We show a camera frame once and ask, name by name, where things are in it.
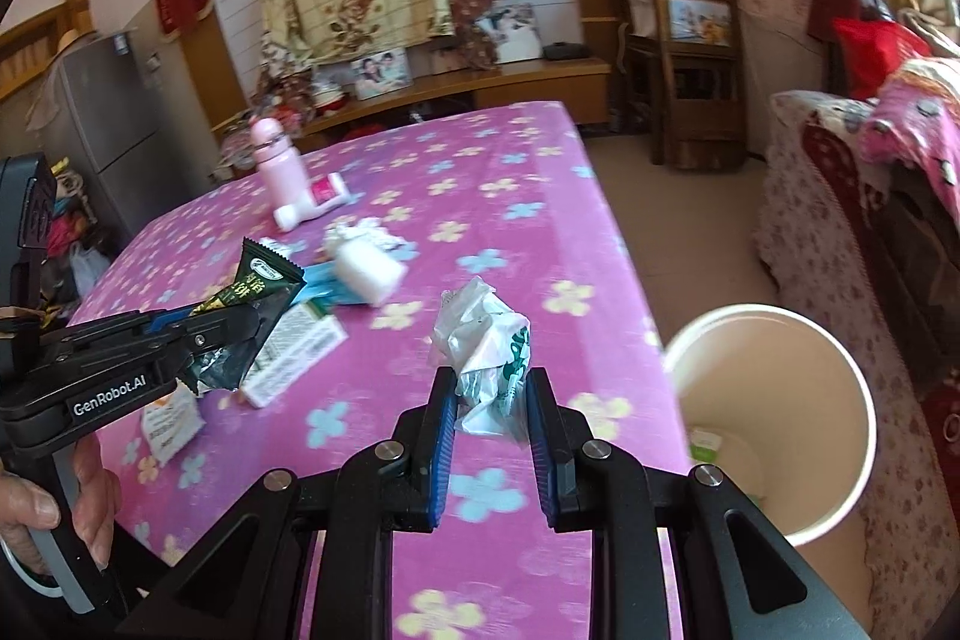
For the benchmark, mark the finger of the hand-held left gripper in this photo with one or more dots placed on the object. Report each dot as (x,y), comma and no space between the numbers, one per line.
(169,319)
(225,329)

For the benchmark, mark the crumpled white tissue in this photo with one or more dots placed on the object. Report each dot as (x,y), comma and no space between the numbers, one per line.
(367,231)

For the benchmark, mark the wooden cabinet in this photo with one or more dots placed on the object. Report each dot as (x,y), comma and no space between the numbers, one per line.
(525,85)

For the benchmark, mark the unframed portrait photo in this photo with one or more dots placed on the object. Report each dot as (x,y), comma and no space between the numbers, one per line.
(517,36)

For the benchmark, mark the grey refrigerator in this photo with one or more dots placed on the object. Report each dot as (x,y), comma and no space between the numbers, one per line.
(112,108)

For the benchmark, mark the translucent shopping bag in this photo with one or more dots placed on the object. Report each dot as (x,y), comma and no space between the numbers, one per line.
(90,271)

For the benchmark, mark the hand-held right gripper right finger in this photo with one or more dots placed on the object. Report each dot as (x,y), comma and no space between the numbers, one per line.
(541,452)

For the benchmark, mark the red bag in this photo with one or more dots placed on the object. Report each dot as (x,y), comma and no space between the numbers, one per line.
(877,55)

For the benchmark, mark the white round bin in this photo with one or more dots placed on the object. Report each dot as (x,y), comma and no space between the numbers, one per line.
(780,400)

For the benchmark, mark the white foam block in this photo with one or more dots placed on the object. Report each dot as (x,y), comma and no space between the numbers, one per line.
(367,272)

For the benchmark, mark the wooden chair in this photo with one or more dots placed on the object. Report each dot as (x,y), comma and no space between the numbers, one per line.
(705,108)

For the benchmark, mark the white green carton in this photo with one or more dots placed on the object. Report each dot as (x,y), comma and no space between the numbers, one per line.
(300,340)

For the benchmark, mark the pink white tube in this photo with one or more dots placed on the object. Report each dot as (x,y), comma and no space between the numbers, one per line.
(315,197)

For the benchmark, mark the white plastic bag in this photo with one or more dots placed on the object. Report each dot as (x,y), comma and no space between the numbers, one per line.
(480,332)

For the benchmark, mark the colourful picture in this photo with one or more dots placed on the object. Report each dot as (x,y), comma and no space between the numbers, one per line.
(697,19)

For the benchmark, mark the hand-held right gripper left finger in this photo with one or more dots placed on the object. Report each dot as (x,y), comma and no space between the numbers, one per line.
(444,445)

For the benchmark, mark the blue packet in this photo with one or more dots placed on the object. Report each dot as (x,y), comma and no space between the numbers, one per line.
(319,281)

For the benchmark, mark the dark green snack wrapper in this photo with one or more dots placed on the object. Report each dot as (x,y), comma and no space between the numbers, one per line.
(259,280)

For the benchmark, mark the person's left hand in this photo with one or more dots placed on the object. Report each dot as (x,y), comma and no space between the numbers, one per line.
(101,505)

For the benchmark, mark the red white container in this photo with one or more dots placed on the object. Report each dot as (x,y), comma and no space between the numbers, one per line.
(330,99)

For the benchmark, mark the pink floral tablecloth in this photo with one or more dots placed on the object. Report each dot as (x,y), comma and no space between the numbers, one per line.
(487,183)

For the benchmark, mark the brown jacket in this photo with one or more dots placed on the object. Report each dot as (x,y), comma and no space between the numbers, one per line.
(922,280)

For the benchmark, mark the sofa with floral cover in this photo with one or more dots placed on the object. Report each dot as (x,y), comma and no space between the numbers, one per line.
(795,212)

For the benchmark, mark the pink cartoon blanket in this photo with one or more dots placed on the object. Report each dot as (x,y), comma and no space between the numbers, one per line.
(915,115)

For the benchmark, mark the framed photo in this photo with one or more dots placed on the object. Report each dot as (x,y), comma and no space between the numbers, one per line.
(381,74)

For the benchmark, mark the pink bottle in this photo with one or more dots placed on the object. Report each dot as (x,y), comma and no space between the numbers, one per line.
(277,168)

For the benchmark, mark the tan straw hat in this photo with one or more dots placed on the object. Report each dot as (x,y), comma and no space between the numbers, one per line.
(75,48)

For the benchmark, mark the white printed packet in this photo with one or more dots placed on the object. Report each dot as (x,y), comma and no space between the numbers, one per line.
(169,422)

